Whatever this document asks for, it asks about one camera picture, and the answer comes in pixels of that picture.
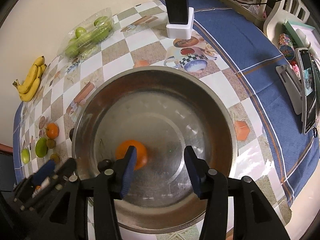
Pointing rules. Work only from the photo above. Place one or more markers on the clear box of green fruits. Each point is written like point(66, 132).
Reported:
point(86, 36)

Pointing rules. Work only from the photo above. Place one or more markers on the green mango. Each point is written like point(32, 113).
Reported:
point(25, 156)
point(41, 148)

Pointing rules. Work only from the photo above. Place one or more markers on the white plastic chair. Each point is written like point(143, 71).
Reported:
point(283, 11)

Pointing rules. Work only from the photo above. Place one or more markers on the colourful tin can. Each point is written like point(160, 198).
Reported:
point(285, 46)

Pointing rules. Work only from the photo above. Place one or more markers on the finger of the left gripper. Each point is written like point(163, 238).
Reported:
point(45, 171)

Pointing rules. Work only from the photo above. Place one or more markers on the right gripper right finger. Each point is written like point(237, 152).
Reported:
point(199, 173)

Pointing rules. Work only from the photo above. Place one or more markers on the brown longan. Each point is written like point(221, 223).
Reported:
point(50, 143)
point(55, 157)

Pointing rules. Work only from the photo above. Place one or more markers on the smartphone on white stand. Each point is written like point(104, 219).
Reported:
point(301, 90)

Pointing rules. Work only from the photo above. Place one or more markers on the steel bowl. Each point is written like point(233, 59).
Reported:
point(166, 110)

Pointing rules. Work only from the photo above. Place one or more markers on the dark plum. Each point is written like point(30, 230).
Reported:
point(71, 134)

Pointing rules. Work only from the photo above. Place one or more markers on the yellow banana bunch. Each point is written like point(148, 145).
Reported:
point(30, 85)

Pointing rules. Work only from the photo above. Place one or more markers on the black charger on white dock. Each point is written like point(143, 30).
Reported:
point(180, 19)

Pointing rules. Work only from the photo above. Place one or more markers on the checkered plastic tablecloth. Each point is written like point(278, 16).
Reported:
point(218, 91)

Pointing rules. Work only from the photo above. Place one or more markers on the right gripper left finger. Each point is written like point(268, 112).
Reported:
point(123, 173)

